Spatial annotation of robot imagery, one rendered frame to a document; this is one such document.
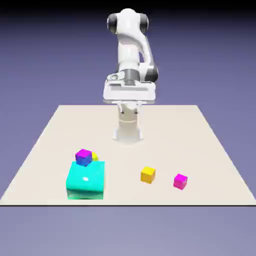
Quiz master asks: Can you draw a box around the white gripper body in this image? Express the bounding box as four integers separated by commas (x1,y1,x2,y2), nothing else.
102,79,156,105

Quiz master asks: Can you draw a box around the small purple cube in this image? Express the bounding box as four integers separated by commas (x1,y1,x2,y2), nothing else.
75,148,93,167

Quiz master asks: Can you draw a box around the small magenta cube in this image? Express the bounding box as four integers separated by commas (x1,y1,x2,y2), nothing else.
173,173,188,191

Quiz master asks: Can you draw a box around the large cyan box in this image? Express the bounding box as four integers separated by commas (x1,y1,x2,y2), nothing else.
65,160,106,201

